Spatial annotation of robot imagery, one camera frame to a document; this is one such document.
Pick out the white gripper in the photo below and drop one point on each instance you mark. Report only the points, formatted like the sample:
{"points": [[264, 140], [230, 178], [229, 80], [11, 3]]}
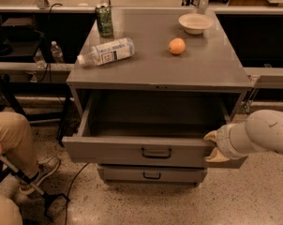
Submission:
{"points": [[223, 142]]}

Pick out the grey top drawer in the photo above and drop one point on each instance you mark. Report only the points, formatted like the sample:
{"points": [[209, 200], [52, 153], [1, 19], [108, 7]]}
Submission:
{"points": [[146, 128]]}

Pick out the grey drawer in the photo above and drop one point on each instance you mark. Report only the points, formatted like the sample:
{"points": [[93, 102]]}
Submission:
{"points": [[154, 174], [146, 128]]}

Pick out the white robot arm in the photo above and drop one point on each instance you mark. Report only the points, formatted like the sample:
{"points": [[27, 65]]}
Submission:
{"points": [[262, 131]]}

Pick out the grey bottom drawer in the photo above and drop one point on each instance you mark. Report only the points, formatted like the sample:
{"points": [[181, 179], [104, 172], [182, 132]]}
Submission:
{"points": [[154, 174]]}

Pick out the grey metal drawer cabinet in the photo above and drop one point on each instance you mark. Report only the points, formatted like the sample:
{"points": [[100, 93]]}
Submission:
{"points": [[208, 65]]}

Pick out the orange fruit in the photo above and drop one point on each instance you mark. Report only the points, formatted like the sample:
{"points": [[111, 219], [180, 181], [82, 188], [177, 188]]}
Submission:
{"points": [[177, 46]]}

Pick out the white paper bowl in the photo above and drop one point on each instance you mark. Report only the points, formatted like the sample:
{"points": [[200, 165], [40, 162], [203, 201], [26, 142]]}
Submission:
{"points": [[194, 23]]}

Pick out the clear plastic water bottle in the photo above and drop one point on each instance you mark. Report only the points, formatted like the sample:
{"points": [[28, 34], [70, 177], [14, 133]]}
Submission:
{"points": [[109, 52]]}

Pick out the grey sneaker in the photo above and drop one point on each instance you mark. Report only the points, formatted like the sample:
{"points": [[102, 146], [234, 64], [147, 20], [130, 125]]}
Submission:
{"points": [[46, 169]]}

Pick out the green soda can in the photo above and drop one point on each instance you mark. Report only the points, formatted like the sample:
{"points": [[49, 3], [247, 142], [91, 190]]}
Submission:
{"points": [[104, 19]]}

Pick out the black grabber stick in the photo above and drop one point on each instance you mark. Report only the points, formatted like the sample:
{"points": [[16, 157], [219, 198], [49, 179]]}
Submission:
{"points": [[48, 198]]}

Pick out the small standing water bottle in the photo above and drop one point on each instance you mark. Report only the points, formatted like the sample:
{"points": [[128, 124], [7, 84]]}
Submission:
{"points": [[57, 53]]}

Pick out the person leg in khaki trousers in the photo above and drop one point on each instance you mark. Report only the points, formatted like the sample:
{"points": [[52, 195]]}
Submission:
{"points": [[16, 140]]}

